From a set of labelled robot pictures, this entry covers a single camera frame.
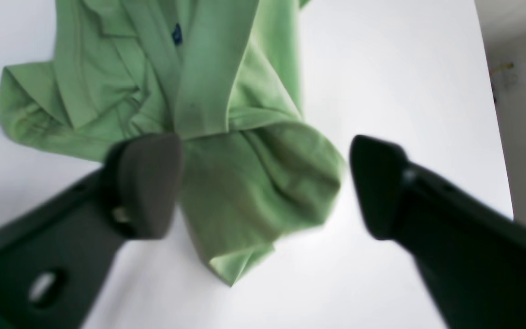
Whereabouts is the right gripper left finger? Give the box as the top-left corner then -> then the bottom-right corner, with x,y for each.
0,133 -> 183,329

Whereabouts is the green t-shirt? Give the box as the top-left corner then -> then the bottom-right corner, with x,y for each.
0,0 -> 344,286

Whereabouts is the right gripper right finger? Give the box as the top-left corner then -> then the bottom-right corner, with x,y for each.
349,135 -> 526,329

